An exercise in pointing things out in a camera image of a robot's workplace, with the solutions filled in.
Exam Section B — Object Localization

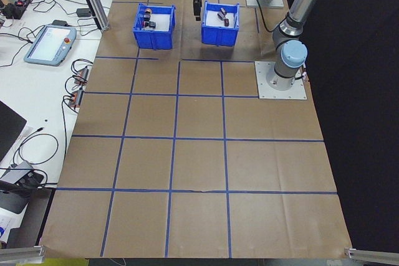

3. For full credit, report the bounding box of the black orange usb adapter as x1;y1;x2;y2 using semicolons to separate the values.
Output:
74;65;92;85
69;90;85;108

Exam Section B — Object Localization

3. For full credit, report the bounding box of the white side table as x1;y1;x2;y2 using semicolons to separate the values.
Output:
0;0;123;189

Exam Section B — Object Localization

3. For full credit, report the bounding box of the black cover cloth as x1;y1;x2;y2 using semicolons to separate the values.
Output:
307;0;399;251

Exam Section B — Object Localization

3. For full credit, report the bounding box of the dark grey monitor stand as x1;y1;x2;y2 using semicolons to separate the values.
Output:
0;181;32;214

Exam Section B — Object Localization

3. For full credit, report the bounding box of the grey teach pendant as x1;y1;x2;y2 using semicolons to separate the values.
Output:
24;24;77;67

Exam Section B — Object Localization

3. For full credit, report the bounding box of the black laptop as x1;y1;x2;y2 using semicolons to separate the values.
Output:
0;100;28;163

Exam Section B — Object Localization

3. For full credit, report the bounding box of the white cardboard box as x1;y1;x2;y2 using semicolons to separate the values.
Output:
0;206;26;242

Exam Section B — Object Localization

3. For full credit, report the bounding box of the long thin black cable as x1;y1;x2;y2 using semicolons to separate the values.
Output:
46;103;68;188

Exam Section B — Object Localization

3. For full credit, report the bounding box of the blue plastic battery bin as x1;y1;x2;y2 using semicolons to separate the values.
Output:
201;0;241;46

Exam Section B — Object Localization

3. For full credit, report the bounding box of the white foam liner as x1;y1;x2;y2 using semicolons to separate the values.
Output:
204;10;236;29
137;13;174;33

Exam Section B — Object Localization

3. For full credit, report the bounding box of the blue plastic button bin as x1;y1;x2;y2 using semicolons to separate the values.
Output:
133;3;178;50

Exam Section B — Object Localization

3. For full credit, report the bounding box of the grey usb hub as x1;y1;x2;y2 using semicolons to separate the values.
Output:
6;161;44;188

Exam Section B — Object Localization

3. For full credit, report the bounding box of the black electronics bundle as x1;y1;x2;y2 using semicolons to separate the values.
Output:
2;2;26;20

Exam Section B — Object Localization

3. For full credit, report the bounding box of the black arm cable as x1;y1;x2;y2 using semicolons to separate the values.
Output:
233;0;281;33

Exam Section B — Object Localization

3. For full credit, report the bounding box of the aluminium profile rail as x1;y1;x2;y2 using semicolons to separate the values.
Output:
0;245;47;262
344;246;399;262

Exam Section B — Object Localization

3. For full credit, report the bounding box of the looped black cable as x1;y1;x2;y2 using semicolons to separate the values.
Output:
11;127;60;167

